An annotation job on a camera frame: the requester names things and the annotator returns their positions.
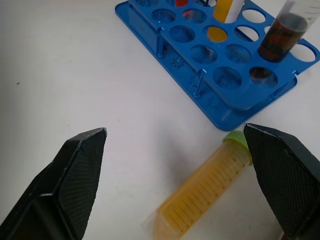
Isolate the tube with dark red liquid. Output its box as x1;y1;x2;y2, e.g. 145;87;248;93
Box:
257;0;320;63

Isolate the white-labelled tube with yellow liquid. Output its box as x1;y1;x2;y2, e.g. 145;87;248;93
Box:
207;0;245;43

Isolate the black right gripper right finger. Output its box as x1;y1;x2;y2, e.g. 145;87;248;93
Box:
243;123;320;238

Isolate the green-capped tube with yellow liquid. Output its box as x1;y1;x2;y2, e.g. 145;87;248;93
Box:
141;129;253;240

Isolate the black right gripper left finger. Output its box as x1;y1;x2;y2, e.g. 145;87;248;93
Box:
0;127;108;240

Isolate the blue plastic test tube rack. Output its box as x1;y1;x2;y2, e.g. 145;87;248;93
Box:
114;0;320;132

